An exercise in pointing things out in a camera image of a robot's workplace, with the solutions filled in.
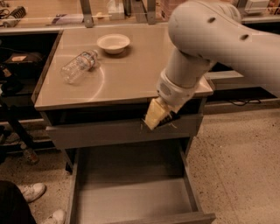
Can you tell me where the black bag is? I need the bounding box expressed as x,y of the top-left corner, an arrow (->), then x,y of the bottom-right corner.
4,52 -> 45,79

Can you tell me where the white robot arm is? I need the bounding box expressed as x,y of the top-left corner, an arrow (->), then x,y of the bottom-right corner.
144,0 -> 280,130

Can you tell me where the grey drawer cabinet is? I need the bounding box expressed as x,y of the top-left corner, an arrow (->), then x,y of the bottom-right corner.
31,24 -> 217,173

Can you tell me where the metal frame post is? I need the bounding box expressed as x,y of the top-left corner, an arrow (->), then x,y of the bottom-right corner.
237,0 -> 248,8
80,0 -> 94,28
146,0 -> 156,25

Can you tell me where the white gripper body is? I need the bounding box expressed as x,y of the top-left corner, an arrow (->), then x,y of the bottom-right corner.
157,70 -> 196,113

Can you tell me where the metal frame post left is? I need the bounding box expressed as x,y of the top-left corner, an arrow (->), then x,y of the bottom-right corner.
80,0 -> 94,28

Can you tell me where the black tripod stand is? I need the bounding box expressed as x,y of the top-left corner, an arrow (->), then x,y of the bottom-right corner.
0,99 -> 39,165

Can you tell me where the metal frame post right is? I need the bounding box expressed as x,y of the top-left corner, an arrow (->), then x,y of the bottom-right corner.
237,0 -> 248,8

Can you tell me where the open grey middle drawer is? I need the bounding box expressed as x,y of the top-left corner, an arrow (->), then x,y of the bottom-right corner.
66,139 -> 215,224

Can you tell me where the white bowl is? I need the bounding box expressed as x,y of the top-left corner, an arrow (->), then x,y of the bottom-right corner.
96,34 -> 130,54

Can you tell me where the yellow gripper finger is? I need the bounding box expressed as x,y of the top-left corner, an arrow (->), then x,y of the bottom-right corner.
144,97 -> 170,130

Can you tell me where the clear plastic water bottle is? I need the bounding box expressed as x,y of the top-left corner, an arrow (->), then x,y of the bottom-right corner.
60,50 -> 98,84

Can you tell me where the white sneaker lower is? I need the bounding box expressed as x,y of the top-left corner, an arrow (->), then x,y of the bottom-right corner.
41,209 -> 66,224

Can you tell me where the grey top drawer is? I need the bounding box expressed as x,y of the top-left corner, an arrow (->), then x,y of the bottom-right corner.
46,114 -> 203,150

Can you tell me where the black floor cable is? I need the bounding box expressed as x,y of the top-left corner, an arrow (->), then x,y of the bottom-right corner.
227,99 -> 263,107

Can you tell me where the black rxbar chocolate bar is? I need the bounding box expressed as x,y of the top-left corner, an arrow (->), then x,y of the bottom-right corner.
155,112 -> 180,128

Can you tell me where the person's dark trouser leg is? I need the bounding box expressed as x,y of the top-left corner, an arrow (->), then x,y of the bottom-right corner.
0,180 -> 37,224

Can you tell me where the metal frame post middle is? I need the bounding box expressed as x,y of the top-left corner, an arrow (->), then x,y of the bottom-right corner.
146,0 -> 156,25

